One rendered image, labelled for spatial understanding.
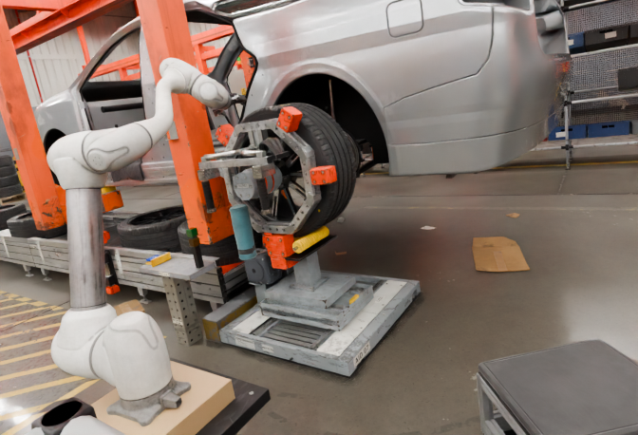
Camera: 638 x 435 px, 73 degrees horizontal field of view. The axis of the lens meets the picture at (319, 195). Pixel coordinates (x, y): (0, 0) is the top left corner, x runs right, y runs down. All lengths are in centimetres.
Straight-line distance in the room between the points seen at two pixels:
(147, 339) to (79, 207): 46
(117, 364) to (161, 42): 151
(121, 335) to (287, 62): 163
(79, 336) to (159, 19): 148
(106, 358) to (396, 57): 165
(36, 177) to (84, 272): 253
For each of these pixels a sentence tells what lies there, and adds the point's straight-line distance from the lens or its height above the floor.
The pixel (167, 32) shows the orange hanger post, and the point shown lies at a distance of 233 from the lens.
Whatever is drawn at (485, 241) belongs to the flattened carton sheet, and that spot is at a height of 2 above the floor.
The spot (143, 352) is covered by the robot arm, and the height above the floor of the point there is 56.
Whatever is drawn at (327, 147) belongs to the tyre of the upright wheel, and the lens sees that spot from 193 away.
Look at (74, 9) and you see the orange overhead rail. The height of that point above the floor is 317.
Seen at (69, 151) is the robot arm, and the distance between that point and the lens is 150.
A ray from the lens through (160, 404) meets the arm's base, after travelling 145.
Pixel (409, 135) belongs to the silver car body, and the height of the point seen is 94.
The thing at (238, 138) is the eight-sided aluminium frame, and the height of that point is 105.
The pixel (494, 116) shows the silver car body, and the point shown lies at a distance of 203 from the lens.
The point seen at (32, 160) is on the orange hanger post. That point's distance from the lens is 399.
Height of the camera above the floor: 116
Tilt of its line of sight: 12 degrees down
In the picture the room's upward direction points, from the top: 9 degrees counter-clockwise
